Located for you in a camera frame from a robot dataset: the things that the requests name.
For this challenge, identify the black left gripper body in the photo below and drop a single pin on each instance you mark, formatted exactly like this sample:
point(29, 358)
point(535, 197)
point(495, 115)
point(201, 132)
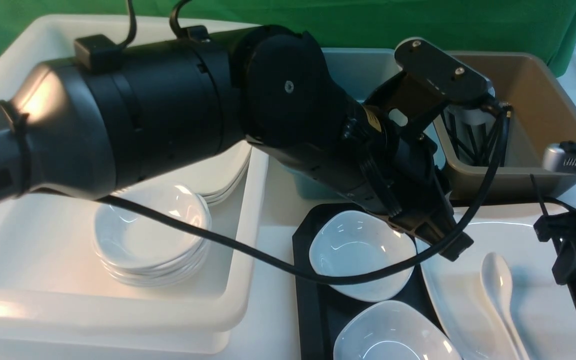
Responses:
point(397, 178)

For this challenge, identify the white bowl tray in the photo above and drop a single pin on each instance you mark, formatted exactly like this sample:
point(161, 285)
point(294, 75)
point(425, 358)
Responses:
point(353, 243)
point(392, 330)

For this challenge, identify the white spoon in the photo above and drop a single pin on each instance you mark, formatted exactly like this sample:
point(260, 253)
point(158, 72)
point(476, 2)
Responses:
point(497, 283)

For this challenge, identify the large white square plate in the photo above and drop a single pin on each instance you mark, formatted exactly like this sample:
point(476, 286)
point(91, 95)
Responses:
point(542, 311)

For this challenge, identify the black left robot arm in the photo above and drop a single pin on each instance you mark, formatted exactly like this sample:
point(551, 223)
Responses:
point(112, 117)

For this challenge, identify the top stacked white square plate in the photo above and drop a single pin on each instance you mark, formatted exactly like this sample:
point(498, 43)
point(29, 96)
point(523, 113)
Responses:
point(208, 176)

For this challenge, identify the black chopsticks bundle in bin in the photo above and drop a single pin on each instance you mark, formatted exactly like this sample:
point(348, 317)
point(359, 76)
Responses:
point(473, 134)

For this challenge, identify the brown plastic bin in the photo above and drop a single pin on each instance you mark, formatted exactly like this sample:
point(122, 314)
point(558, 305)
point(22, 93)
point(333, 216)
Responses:
point(543, 115)

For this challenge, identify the teal plastic bin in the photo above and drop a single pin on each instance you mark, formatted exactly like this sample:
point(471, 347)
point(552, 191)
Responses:
point(359, 71)

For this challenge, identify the green backdrop cloth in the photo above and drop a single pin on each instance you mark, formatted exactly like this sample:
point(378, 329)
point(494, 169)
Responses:
point(543, 28)

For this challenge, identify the top stacked white bowl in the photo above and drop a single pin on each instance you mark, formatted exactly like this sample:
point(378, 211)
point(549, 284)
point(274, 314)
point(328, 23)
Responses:
point(133, 242)

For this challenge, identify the large white plastic bin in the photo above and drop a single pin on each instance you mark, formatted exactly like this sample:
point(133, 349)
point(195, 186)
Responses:
point(54, 291)

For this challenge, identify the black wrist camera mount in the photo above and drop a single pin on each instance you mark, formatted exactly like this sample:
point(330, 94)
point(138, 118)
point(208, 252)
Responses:
point(428, 81)

